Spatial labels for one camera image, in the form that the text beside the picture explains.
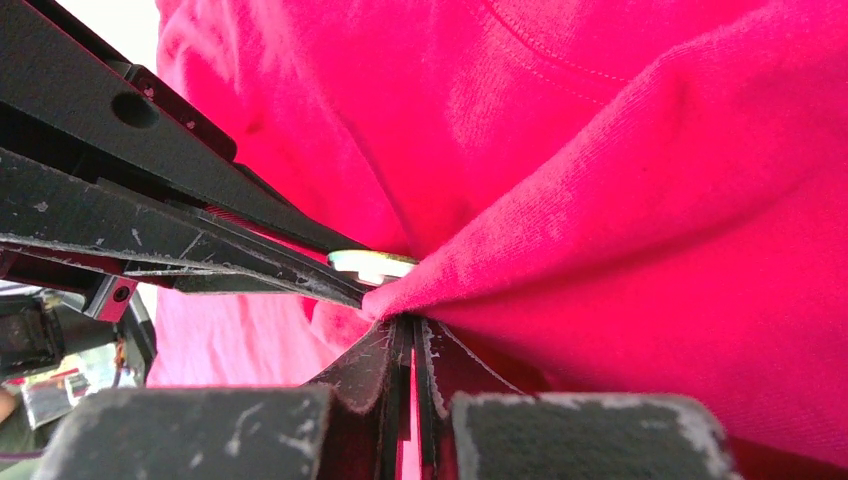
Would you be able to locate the red t-shirt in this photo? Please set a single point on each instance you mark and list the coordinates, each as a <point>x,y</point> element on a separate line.
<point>627,196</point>

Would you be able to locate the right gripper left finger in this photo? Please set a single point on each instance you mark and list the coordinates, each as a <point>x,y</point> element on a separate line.
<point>369,409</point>

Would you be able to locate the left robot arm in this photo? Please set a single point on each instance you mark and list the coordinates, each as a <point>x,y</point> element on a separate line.
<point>77,308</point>

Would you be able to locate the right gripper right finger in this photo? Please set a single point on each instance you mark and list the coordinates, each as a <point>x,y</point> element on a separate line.
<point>444,367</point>

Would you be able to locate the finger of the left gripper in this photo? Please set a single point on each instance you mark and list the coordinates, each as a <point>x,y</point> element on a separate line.
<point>107,229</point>
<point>69,87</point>

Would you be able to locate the white round pin brooch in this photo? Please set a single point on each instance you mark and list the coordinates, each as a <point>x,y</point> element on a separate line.
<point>372,268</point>

